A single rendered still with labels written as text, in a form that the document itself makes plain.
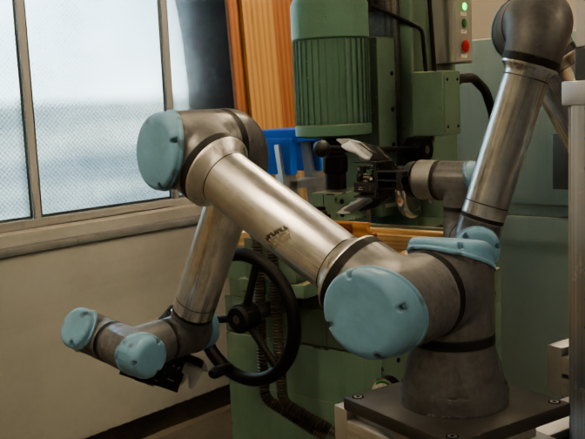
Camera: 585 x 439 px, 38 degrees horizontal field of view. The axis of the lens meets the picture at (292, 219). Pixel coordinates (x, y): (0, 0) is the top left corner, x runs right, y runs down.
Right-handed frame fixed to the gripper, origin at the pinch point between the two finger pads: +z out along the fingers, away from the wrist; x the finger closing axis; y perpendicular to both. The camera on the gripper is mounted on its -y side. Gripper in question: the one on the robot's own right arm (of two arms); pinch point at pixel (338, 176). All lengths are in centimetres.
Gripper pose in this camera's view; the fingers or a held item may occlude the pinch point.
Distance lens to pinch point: 179.1
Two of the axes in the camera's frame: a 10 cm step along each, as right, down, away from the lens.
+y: -6.2, 1.0, -7.8
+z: -7.9, -0.6, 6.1
